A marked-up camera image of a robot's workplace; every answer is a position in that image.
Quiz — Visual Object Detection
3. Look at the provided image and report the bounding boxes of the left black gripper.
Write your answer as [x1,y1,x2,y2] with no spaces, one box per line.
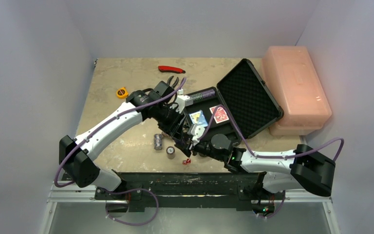
[154,104,187,140]

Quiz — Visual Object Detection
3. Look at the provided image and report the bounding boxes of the red playing card deck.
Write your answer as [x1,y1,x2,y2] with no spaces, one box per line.
[213,107,229,124]

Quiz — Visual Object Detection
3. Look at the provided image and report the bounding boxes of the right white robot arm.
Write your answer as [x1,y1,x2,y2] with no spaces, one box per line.
[174,134,336,198]

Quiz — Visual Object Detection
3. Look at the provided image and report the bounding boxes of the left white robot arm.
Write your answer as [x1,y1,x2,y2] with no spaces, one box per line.
[54,78,192,199]

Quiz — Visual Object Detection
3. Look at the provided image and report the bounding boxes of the black poker set case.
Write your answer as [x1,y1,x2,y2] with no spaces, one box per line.
[183,58,283,146]

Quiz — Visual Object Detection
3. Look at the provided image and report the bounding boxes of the brown 100 chip stack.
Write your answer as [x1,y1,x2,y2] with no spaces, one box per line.
[166,146,175,159]

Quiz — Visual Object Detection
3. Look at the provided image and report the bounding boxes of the blue playing card deck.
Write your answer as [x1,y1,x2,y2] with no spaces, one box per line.
[188,110,208,127]

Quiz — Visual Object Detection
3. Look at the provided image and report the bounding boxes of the green blue chip stack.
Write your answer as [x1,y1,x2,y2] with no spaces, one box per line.
[189,93,203,103]

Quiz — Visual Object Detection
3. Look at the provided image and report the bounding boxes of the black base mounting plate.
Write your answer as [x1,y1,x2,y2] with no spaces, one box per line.
[88,172,299,213]

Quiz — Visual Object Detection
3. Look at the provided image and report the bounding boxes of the purple chip stack in case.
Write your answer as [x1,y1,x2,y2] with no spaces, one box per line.
[201,89,216,99]

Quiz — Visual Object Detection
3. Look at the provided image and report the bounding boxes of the black grey pliers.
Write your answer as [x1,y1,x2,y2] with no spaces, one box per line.
[167,76,179,89]

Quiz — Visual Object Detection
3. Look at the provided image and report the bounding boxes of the red utility knife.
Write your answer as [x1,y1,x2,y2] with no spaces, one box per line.
[158,65,186,74]

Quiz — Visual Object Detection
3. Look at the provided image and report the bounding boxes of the yellow tape measure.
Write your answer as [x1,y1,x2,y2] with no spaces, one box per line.
[116,87,129,99]

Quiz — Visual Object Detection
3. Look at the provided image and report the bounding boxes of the pink plastic storage bin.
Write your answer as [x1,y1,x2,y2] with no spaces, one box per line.
[261,46,332,136]

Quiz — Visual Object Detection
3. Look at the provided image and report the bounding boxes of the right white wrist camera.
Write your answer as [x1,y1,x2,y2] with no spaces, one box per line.
[187,124,206,143]

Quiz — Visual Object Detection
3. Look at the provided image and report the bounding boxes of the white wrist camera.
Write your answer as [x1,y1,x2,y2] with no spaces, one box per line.
[187,124,206,143]
[175,95,193,113]

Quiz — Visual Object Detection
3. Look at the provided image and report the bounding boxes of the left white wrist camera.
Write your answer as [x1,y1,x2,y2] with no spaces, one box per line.
[175,95,193,113]

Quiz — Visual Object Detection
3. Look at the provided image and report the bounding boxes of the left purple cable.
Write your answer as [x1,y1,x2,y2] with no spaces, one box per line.
[54,77,187,189]

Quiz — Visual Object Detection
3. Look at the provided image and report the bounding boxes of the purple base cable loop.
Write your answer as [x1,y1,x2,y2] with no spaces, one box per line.
[105,188,160,226]

